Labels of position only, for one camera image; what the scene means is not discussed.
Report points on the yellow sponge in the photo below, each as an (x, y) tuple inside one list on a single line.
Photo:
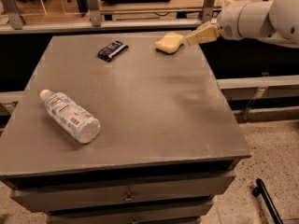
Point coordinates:
[(169, 43)]

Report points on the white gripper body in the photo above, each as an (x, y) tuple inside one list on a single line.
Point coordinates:
[(226, 22)]

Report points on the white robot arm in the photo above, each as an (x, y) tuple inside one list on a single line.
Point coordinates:
[(274, 22)]

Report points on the black floor stand leg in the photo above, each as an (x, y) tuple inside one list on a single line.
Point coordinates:
[(261, 190)]

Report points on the clear plastic water bottle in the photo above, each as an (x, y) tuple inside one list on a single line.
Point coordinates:
[(78, 122)]

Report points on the drawer metal knob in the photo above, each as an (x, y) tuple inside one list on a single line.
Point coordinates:
[(128, 198), (134, 221)]

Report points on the grey drawer cabinet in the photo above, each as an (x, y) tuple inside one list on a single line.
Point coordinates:
[(167, 135)]

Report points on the lower drawer metal knob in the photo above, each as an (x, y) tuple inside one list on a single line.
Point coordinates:
[(134, 221)]

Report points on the dark blue snack packet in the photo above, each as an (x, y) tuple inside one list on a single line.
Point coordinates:
[(109, 52)]

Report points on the grey metal railing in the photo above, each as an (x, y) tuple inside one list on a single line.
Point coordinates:
[(65, 16)]

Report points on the upper drawer metal knob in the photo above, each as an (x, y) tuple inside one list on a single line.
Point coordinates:
[(128, 198)]

